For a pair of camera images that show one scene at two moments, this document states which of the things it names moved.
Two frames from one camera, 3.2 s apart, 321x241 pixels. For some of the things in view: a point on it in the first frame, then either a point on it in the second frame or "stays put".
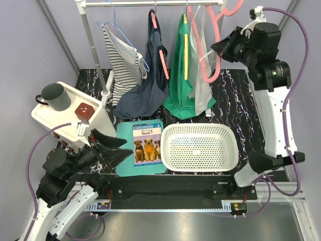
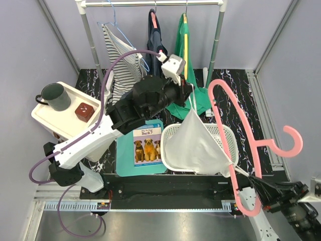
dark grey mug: [56, 96] stays put
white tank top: [202, 59] to [191, 145]
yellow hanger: [186, 49] stays put
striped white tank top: [127, 62] stays put
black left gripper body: [86, 156] to [175, 93]
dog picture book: [147, 144] stays put
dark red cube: [84, 111] stays put
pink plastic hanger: [215, 20] to [255, 143]
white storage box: [99, 127] stays put
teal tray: [127, 167] stays put
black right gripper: [225, 46] to [290, 192]
